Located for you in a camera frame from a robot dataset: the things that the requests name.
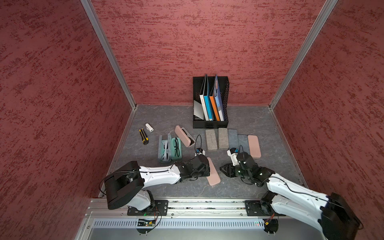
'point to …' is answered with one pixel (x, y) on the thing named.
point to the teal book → (207, 100)
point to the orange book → (214, 105)
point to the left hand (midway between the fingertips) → (209, 172)
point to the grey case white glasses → (164, 148)
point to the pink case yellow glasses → (213, 178)
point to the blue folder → (218, 96)
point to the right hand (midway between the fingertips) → (222, 171)
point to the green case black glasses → (174, 147)
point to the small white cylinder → (149, 127)
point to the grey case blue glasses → (243, 145)
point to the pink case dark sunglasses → (187, 140)
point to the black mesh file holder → (224, 87)
